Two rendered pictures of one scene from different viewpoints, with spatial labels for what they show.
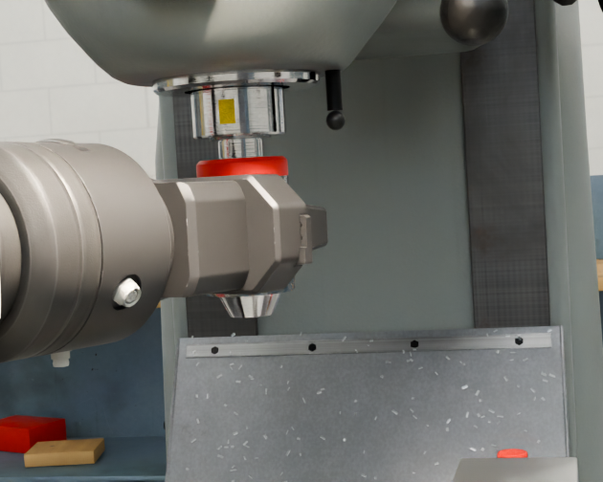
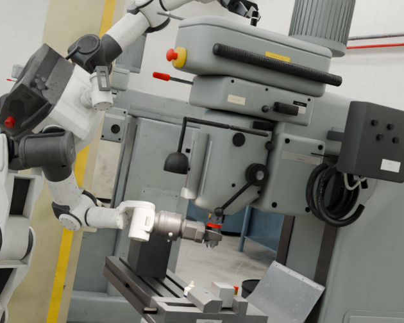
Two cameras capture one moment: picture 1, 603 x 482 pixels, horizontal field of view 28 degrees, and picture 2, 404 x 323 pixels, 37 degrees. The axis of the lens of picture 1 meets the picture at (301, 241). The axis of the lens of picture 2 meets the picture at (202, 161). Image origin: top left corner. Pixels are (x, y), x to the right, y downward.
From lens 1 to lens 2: 1.59 m
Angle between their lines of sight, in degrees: 52
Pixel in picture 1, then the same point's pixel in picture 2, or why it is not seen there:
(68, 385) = not seen: outside the picture
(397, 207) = (310, 247)
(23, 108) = not seen: outside the picture
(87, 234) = (164, 225)
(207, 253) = (186, 233)
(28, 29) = not seen: outside the picture
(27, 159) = (162, 214)
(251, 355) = (280, 268)
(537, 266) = (325, 271)
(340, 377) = (288, 280)
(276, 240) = (196, 235)
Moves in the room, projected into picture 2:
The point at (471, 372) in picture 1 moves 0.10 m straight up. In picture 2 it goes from (306, 289) to (312, 261)
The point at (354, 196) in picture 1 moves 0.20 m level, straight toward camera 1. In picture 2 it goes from (304, 241) to (262, 239)
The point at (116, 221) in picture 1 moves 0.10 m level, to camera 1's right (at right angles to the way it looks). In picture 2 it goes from (170, 225) to (188, 232)
